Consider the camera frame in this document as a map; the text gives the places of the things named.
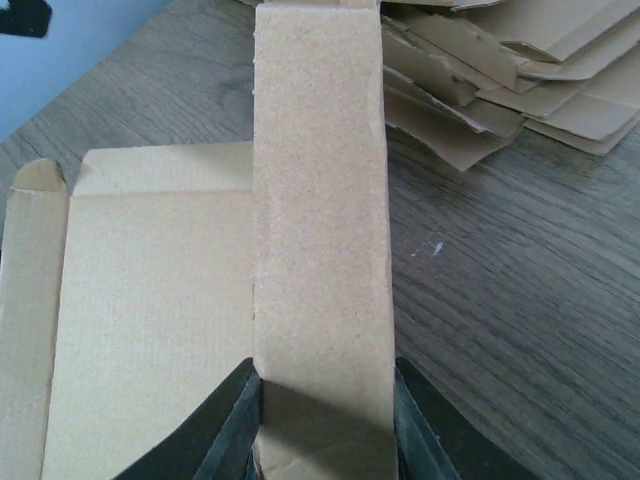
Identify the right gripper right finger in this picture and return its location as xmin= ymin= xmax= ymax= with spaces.
xmin=394 ymin=357 xmax=535 ymax=480

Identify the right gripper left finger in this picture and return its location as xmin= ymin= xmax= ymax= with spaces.
xmin=117 ymin=358 xmax=262 ymax=480

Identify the cardboard box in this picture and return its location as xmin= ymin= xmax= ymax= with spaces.
xmin=0 ymin=0 xmax=401 ymax=480

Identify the stack of flat cardboard blanks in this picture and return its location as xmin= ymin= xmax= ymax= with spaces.
xmin=239 ymin=0 xmax=640 ymax=174

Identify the black aluminium frame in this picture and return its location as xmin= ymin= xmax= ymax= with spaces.
xmin=0 ymin=0 xmax=52 ymax=38

